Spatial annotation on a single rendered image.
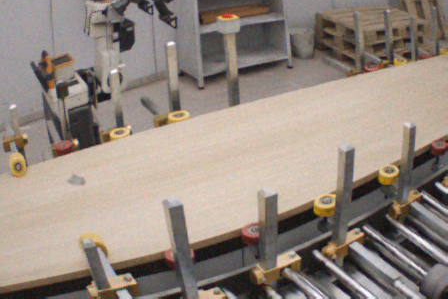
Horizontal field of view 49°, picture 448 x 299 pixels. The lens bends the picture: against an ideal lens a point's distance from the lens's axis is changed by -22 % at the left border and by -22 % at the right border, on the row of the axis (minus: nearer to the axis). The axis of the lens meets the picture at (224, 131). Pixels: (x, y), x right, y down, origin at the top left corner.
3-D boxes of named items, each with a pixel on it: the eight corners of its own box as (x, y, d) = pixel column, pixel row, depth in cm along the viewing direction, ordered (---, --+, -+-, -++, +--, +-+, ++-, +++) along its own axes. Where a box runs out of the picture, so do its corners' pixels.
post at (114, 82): (123, 177, 250) (108, 69, 230) (130, 175, 251) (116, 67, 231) (125, 181, 247) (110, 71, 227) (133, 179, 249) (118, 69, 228)
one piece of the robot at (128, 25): (113, 55, 325) (112, 20, 316) (102, 45, 347) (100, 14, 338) (139, 47, 331) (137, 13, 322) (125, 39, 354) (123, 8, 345)
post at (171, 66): (174, 151, 258) (164, 42, 237) (182, 149, 259) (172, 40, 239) (177, 155, 255) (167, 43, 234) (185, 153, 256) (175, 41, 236)
